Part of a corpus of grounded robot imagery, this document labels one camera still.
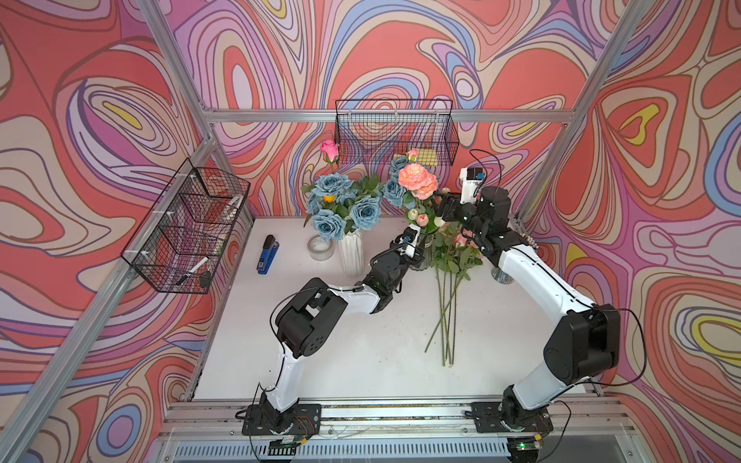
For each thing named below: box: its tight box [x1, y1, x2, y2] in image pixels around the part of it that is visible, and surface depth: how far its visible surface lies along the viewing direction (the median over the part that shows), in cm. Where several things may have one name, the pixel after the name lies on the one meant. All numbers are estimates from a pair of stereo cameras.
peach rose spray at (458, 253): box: [442, 231, 473, 366], surface depth 101 cm
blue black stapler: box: [256, 234, 280, 275], surface depth 109 cm
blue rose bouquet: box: [301, 157, 410, 243], surface depth 73 cm
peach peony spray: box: [397, 149, 445, 234], surface depth 76 cm
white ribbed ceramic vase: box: [337, 229, 364, 277], surface depth 92 cm
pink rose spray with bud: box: [439, 228, 482, 366], surface depth 101 cm
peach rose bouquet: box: [403, 190, 446, 235], surface depth 82 cm
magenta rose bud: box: [320, 138, 340, 173], surface depth 76 cm
